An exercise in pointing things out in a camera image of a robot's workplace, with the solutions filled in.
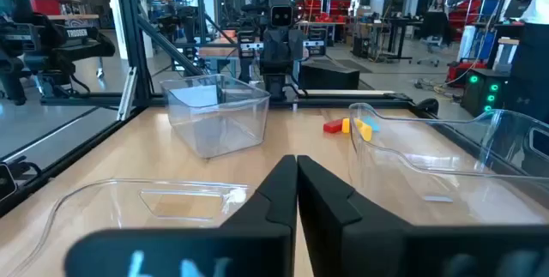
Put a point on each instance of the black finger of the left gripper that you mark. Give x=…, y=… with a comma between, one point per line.
x=276, y=54
x=287, y=54

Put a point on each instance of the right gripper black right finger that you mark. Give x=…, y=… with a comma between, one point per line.
x=364, y=247

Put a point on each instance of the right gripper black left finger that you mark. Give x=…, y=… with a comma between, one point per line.
x=257, y=247

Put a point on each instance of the red long block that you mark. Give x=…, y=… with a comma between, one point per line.
x=333, y=126

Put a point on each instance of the teal long block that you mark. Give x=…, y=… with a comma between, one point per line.
x=374, y=123

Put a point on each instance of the black background robot arm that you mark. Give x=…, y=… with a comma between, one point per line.
x=47, y=41

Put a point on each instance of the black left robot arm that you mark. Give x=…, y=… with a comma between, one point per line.
x=274, y=86

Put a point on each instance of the black case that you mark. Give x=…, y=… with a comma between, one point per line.
x=328, y=75

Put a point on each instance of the clear plastic bin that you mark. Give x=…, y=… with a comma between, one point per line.
x=429, y=174
x=214, y=118
x=107, y=200

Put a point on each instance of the black office chair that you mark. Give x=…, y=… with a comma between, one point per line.
x=435, y=28

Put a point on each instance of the person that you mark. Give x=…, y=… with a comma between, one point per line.
x=532, y=54
x=437, y=3

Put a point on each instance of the red tool box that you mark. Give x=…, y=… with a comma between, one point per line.
x=461, y=71

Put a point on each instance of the black computer tower green lights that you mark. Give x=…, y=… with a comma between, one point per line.
x=482, y=92

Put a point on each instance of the red storage crate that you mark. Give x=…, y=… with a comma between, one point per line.
x=46, y=6

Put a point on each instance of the black bracket with silver bar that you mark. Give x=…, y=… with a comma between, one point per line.
x=316, y=43
x=247, y=49

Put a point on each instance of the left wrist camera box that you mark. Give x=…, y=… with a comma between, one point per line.
x=281, y=15

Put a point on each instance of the black aluminium table frame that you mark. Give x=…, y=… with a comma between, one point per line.
x=133, y=32

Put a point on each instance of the silver corner bracket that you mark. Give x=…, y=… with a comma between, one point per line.
x=127, y=94

